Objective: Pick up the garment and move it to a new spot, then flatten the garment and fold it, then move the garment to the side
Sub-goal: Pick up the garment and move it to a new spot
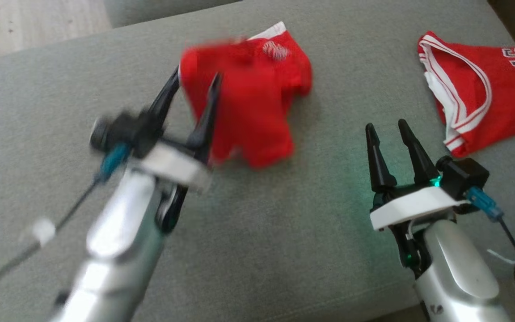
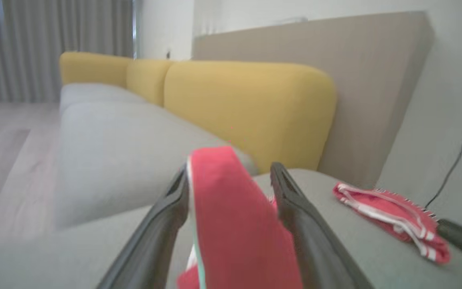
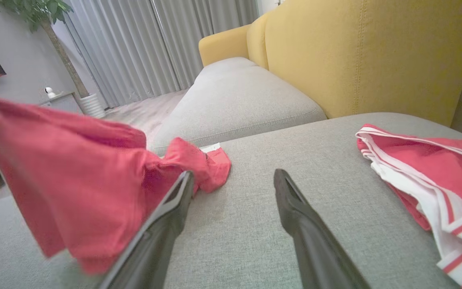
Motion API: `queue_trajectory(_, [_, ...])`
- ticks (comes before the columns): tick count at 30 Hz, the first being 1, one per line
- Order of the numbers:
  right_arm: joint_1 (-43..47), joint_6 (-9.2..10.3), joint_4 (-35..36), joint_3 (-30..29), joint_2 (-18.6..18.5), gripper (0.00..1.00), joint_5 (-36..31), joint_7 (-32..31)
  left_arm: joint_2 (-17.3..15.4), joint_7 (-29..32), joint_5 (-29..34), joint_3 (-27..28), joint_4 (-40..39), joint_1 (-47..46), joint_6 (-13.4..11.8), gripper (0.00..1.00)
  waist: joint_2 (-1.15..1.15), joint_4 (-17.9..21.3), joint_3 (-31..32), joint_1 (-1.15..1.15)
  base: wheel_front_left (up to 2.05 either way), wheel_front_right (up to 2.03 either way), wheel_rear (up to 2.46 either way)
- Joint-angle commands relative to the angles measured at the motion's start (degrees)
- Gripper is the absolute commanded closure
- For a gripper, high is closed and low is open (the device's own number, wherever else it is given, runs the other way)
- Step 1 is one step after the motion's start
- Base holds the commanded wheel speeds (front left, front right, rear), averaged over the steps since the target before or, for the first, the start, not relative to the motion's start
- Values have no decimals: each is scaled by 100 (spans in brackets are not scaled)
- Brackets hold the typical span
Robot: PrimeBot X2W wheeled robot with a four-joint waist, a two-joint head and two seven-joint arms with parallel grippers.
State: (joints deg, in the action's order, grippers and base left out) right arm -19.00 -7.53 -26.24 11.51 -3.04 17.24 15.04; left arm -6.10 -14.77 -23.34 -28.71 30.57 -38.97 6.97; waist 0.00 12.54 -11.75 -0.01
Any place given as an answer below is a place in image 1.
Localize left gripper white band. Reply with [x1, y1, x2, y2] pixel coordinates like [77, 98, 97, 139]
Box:
[122, 67, 222, 233]

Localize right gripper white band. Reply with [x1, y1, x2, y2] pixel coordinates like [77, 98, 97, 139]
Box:
[365, 119, 471, 278]

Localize red shorts white waistband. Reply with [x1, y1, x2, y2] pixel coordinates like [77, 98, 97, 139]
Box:
[179, 21, 314, 170]

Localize red basketball jersey white trim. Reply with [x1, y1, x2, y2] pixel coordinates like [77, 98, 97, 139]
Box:
[417, 30, 515, 158]

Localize large grey sofa seat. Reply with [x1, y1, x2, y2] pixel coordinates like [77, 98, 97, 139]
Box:
[0, 0, 515, 322]

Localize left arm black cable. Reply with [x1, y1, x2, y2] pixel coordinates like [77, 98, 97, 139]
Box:
[0, 142, 131, 316]

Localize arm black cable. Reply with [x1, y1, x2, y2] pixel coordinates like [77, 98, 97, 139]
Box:
[0, 142, 131, 316]
[465, 186, 515, 322]

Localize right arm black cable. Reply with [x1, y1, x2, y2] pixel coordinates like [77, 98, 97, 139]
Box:
[465, 186, 515, 322]

